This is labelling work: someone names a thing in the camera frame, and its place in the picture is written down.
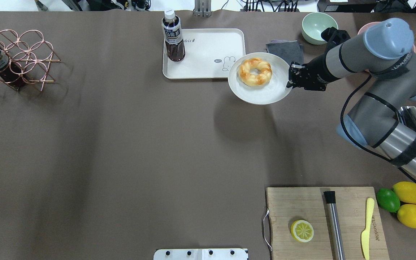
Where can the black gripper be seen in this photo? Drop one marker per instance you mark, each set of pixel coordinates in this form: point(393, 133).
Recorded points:
point(316, 73)

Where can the white round plate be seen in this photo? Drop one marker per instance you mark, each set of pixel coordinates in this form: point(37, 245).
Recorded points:
point(268, 93)

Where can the glazed twisted donut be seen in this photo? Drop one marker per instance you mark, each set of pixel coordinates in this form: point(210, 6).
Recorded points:
point(255, 72)

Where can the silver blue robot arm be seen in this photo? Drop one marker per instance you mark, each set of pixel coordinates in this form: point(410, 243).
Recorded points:
point(385, 50)

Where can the cream rectangular tray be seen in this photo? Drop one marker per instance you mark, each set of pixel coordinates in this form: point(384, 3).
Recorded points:
point(210, 53)

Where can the dark tea bottle on tray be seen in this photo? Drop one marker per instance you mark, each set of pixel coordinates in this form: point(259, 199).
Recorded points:
point(173, 35)

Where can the grey cloth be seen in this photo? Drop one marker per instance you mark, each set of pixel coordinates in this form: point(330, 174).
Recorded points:
point(289, 51)

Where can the green bowl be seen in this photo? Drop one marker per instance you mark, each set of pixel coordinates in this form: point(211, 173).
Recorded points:
point(313, 24)

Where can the bamboo cutting board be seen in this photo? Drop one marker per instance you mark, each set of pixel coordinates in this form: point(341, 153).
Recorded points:
point(288, 204)

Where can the yellow plastic knife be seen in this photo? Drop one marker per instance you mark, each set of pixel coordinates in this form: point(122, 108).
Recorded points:
point(365, 235)

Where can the green lime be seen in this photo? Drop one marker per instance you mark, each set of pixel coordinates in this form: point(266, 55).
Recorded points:
point(388, 200)

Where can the steel muddler black tip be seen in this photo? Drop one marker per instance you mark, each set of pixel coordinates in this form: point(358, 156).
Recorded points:
point(330, 200)

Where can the yellow lemon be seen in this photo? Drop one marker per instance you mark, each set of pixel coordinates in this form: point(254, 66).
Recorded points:
point(406, 214)
point(406, 191)

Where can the half lemon slice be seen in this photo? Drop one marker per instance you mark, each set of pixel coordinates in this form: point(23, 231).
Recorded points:
point(302, 231)

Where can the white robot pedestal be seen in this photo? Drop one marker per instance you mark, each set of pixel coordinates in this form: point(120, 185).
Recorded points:
point(202, 254)

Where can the copper wire bottle rack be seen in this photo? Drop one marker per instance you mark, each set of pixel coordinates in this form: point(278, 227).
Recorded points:
point(31, 58)

